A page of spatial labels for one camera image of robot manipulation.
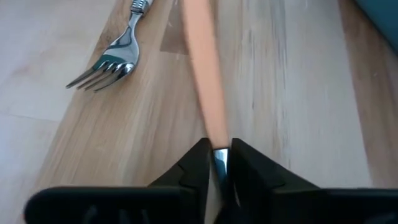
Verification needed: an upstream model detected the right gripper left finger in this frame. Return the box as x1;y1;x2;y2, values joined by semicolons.
23;138;212;224

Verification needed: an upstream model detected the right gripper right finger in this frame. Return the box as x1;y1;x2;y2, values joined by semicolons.
231;138;398;224

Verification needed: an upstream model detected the orange-handled fork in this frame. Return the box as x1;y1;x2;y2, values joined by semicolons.
182;0;242;224

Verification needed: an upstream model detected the white-handled fork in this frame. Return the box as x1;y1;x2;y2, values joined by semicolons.
65;0;155;93

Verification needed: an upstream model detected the dark teal plastic bin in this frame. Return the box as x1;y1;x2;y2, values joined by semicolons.
354;0;398;55

